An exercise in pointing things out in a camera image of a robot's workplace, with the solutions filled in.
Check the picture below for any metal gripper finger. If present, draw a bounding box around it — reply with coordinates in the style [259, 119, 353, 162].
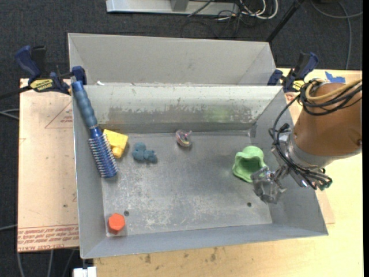
[250, 166, 272, 198]
[260, 180, 287, 205]

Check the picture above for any green soft cup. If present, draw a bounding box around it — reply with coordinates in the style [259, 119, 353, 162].
[232, 145, 268, 184]

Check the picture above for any grey metal bin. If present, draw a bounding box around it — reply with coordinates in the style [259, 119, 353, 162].
[67, 32, 329, 260]

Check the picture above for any blue-grey toy animal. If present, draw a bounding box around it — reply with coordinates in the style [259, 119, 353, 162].
[131, 142, 159, 164]

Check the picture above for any yellow toy block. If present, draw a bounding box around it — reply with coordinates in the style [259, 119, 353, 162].
[103, 129, 129, 159]

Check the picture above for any orange hexagonal block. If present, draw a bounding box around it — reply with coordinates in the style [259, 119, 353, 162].
[107, 212, 127, 236]

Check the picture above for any blue hairbrush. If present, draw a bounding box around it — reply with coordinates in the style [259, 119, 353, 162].
[71, 80, 120, 179]

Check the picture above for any brown cardboard board red print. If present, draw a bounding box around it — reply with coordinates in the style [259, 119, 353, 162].
[17, 78, 336, 254]

